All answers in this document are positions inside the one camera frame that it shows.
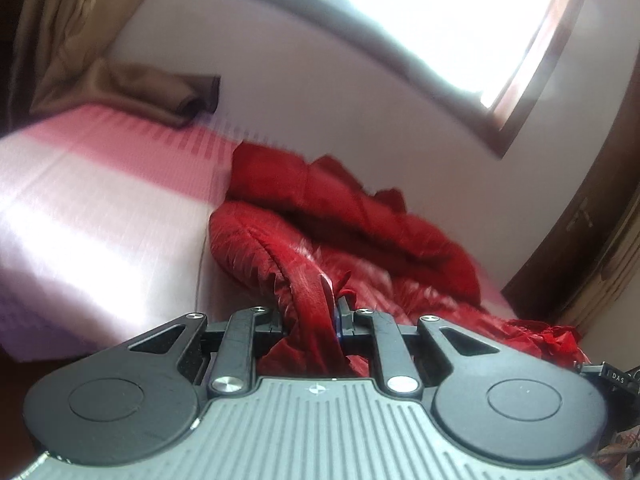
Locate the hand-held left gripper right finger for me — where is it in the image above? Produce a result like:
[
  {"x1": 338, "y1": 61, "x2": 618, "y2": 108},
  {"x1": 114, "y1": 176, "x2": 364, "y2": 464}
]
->
[{"x1": 336, "y1": 300, "x2": 506, "y2": 395}]

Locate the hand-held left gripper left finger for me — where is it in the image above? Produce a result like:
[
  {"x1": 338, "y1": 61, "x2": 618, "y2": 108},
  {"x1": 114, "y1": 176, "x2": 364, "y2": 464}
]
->
[{"x1": 127, "y1": 306, "x2": 286, "y2": 395}]

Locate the red puffer jacket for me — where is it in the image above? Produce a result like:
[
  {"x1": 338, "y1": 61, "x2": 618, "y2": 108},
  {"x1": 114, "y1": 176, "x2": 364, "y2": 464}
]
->
[{"x1": 207, "y1": 140, "x2": 588, "y2": 378}]

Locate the dark wooden door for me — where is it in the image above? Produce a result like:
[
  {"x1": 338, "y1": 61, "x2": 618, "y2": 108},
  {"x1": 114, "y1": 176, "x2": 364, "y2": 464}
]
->
[{"x1": 502, "y1": 105, "x2": 640, "y2": 361}]

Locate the pink checked bed sheet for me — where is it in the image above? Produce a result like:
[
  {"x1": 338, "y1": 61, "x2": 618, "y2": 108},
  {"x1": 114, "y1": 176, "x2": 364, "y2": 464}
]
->
[{"x1": 0, "y1": 100, "x2": 521, "y2": 366}]

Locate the wooden framed window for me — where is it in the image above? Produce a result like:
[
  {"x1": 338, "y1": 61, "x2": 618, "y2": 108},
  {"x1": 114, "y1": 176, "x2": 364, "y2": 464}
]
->
[{"x1": 295, "y1": 0, "x2": 601, "y2": 161}]

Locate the brown curtain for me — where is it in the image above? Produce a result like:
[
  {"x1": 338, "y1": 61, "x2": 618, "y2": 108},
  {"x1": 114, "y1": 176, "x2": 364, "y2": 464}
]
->
[{"x1": 10, "y1": 0, "x2": 221, "y2": 128}]

